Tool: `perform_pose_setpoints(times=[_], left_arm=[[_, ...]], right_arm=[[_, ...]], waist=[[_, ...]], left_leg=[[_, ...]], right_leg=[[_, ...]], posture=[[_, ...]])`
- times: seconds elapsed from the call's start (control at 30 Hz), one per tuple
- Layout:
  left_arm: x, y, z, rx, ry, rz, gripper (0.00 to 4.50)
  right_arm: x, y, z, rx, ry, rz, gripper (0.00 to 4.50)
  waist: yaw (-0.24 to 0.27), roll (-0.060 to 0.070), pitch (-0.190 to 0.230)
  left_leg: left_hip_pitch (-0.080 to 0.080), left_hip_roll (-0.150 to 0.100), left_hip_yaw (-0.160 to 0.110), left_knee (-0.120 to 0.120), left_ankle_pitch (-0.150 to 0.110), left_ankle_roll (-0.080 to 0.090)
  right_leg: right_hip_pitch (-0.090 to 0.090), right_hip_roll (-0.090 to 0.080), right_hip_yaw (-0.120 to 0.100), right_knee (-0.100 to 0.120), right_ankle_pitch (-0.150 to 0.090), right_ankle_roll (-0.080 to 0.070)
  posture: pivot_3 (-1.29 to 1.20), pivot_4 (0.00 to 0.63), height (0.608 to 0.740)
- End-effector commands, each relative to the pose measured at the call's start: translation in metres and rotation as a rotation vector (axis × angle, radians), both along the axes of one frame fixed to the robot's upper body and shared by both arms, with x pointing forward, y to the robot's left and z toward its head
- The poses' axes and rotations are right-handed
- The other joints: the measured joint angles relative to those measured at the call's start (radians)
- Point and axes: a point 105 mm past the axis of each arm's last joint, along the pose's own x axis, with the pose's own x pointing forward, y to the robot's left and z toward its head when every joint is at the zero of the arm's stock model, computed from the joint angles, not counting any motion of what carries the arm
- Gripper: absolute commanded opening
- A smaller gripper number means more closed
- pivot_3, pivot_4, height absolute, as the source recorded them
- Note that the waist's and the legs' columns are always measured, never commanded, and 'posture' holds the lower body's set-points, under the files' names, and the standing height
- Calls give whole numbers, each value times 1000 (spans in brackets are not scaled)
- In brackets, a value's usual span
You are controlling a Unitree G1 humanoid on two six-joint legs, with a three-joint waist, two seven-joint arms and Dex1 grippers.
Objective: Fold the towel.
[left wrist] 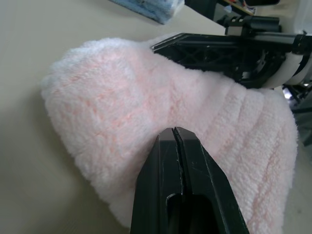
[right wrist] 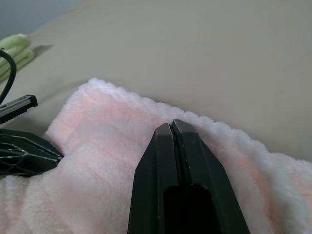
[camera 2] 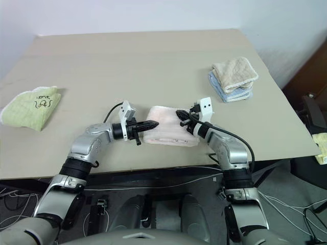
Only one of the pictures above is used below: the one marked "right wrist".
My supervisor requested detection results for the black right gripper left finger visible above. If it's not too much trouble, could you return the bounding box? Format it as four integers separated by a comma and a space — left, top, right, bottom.
126, 122, 189, 234

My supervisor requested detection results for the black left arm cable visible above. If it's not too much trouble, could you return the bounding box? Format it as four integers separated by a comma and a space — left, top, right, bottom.
0, 48, 18, 103

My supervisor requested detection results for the green towel with black writing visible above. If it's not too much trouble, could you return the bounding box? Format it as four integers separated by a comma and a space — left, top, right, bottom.
0, 34, 35, 82

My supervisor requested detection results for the pink terry towel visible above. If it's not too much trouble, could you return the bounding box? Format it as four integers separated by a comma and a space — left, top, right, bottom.
0, 77, 312, 234

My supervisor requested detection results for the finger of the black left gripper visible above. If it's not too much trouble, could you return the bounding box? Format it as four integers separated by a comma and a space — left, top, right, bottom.
0, 128, 65, 178
0, 94, 39, 126

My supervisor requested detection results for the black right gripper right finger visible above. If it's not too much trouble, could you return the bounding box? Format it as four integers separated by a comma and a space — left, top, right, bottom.
172, 118, 251, 234

